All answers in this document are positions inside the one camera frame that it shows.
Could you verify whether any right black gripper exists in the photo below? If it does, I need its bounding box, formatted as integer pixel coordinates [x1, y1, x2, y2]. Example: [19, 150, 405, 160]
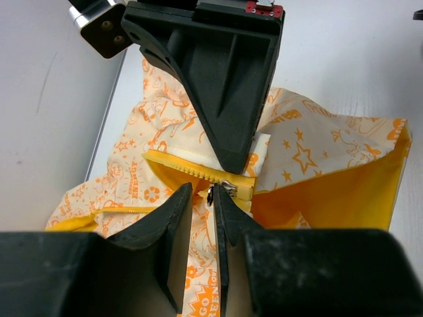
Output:
[122, 0, 285, 174]

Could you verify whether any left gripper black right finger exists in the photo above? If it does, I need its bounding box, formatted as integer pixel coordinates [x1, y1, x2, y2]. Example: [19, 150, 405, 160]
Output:
[213, 184, 262, 316]

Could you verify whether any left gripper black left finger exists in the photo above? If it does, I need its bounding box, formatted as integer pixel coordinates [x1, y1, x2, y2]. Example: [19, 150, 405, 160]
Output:
[106, 183, 192, 313]

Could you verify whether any orange patterned hooded jacket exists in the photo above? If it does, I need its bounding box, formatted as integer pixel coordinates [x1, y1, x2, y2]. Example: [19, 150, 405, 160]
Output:
[46, 62, 411, 316]

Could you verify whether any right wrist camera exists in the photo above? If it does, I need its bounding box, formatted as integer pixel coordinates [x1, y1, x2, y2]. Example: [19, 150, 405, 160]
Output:
[69, 0, 133, 59]

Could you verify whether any aluminium table frame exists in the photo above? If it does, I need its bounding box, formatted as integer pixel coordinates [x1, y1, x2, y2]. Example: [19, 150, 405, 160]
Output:
[85, 51, 127, 181]

